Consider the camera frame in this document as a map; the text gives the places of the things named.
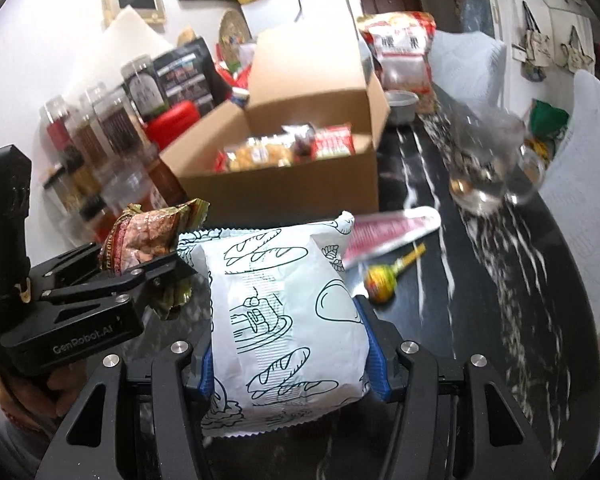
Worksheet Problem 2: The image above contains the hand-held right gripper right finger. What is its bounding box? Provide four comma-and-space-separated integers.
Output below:
354, 295, 553, 480

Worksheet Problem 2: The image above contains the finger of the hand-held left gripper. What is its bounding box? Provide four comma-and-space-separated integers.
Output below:
30, 243, 106, 291
45, 254, 198, 311

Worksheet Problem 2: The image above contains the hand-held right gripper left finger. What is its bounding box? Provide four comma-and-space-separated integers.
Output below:
37, 340, 217, 480

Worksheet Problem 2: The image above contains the brown snack packet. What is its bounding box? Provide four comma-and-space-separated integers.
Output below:
97, 199, 211, 321

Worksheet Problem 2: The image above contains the white bread-print snack packet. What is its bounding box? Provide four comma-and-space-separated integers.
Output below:
177, 211, 373, 438

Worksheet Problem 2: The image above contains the brown cardboard box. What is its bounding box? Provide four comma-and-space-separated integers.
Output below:
159, 25, 387, 217

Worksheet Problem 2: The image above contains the red green snack packet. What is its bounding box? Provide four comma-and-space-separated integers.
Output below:
312, 125, 356, 158

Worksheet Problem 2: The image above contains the person's left hand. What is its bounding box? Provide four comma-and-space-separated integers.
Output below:
0, 360, 88, 431

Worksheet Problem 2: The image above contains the colourful wrapped lollipop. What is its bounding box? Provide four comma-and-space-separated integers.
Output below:
362, 243, 427, 305

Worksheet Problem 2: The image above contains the long red white packet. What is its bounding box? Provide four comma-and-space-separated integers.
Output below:
342, 207, 441, 268

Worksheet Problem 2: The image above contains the group of clear spice jars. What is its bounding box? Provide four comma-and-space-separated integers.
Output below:
39, 55, 188, 241

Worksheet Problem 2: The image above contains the red plastic container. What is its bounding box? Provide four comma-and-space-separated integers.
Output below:
145, 101, 201, 148

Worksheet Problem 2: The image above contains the black stand-up pouch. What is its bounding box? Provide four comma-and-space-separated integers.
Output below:
152, 38, 218, 111

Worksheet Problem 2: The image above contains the silver foil packet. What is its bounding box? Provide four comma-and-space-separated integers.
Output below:
281, 124, 313, 142

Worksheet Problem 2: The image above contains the white cutting board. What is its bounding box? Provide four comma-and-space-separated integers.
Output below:
87, 7, 173, 91

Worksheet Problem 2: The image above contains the red plastic bag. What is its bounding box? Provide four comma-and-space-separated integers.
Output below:
215, 42, 256, 96

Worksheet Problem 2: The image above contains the large glass mug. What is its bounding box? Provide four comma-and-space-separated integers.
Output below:
447, 110, 526, 213

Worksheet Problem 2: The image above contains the small glass cup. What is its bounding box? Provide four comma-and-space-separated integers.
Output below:
510, 145, 546, 206

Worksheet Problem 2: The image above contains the round woven mat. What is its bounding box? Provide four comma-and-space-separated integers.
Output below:
219, 9, 253, 53

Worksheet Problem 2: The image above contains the small metal bowl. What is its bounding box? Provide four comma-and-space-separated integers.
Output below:
384, 90, 420, 125

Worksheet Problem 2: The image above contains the white covered chair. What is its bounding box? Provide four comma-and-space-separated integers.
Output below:
540, 70, 600, 261
430, 30, 508, 106

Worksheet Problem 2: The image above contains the green bag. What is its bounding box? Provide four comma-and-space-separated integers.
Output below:
530, 100, 570, 141

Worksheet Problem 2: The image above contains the large red white nut bag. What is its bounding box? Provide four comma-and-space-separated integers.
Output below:
357, 11, 437, 96

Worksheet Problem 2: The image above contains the white mini fridge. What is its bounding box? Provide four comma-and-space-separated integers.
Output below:
241, 0, 363, 46

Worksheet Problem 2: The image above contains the hanging canvas tote bag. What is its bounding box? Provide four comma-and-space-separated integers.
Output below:
562, 25, 593, 71
522, 2, 551, 81

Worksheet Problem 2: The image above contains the beige wall intercom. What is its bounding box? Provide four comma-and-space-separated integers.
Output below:
102, 0, 166, 23

